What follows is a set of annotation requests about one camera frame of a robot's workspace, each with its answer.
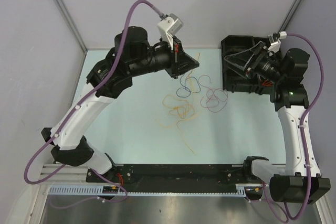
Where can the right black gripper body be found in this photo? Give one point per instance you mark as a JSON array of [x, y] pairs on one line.
[[264, 67]]

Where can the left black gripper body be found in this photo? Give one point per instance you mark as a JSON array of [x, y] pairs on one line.
[[174, 71]]

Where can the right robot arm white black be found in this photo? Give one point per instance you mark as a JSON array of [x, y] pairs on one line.
[[300, 180]]

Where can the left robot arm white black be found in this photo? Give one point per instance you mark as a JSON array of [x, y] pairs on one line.
[[130, 57]]

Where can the black compartment tray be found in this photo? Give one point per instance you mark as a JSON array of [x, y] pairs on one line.
[[232, 82]]

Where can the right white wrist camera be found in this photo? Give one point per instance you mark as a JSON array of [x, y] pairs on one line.
[[275, 41]]

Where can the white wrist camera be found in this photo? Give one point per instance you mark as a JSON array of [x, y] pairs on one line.
[[275, 41], [168, 27]]

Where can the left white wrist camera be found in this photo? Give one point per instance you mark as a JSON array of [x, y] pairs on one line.
[[168, 27]]

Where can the aluminium frame rail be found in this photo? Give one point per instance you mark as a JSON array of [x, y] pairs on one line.
[[67, 175]]

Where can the white slotted cable duct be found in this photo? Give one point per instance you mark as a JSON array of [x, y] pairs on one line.
[[109, 190]]

